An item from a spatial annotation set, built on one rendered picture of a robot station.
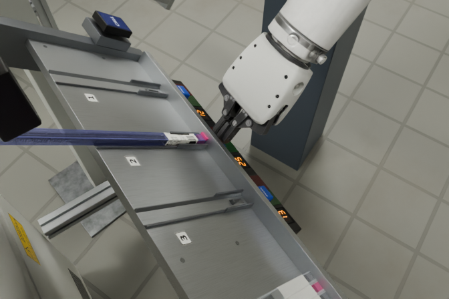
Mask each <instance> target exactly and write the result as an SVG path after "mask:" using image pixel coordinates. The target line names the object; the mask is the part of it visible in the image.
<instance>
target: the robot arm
mask: <svg viewBox="0 0 449 299"><path fill-rule="evenodd" d="M370 1H371V0H287V2H286V3H285V4H284V6H283V7H282V9H281V10H280V11H279V12H278V14H277V15H276V17H275V18H274V20H272V22H271V23H270V25H269V26H268V29H269V31H270V32H268V33H266V32H263V33H262V34H261V35H259V36H258V37H257V38H256V39H255V40H254V41H253V42H252V43H251V44H250V45H249V46H248V47H247V48H246V49H245V50H244V51H243V52H242V53H241V54H240V55H239V56H238V57H237V59H236V60H235V61H234V62H233V64H232V65H231V66H230V67H229V69H228V70H227V72H226V73H225V75H224V77H223V79H222V82H221V83H220V84H219V85H218V88H219V90H220V92H221V93H222V96H223V97H224V107H223V109H222V111H221V113H222V116H221V118H220V119H219V120H218V121H217V123H216V124H215V125H214V127H213V128H212V130H213V132H214V133H215V134H216V136H217V137H218V138H219V140H221V142H222V143H223V144H226V143H229V142H230V141H231V140H232V139H233V138H234V137H235V135H236V134H237V133H238V132H239V130H240V129H241V128H247V127H249V128H251V129H252V130H253V131H254V132H256V133H257V134H259V135H267V133H268V131H269V129H270V128H271V126H272V125H278V124H279V123H280V122H281V121H282V120H283V118H284V117H285V116H286V115H287V114H288V112H289V111H290V109H291V108H292V107H293V105H294V104H295V102H296V101H297V100H298V98H299V97H300V95H301V94H302V92H303V90H304V89H305V87H306V85H307V84H308V82H309V80H310V79H311V76H312V75H313V72H312V71H311V70H310V67H311V64H310V62H311V63H314V64H320V65H321V64H323V63H324V62H325V61H326V59H327V56H325V54H326V53H327V52H328V51H329V50H330V49H331V48H332V47H333V45H334V44H335V43H336V41H337V40H338V39H339V38H340V37H341V36H342V35H343V33H344V32H345V31H346V30H347V28H348V27H349V26H350V25H351V24H352V23H353V22H354V20H355V19H356V18H357V16H358V15H359V14H360V13H361V12H362V11H363V10H364V9H365V7H366V6H367V5H368V3H369V2H370ZM242 109H243V110H242ZM241 110H242V111H241ZM240 111H241V112H240Z"/></svg>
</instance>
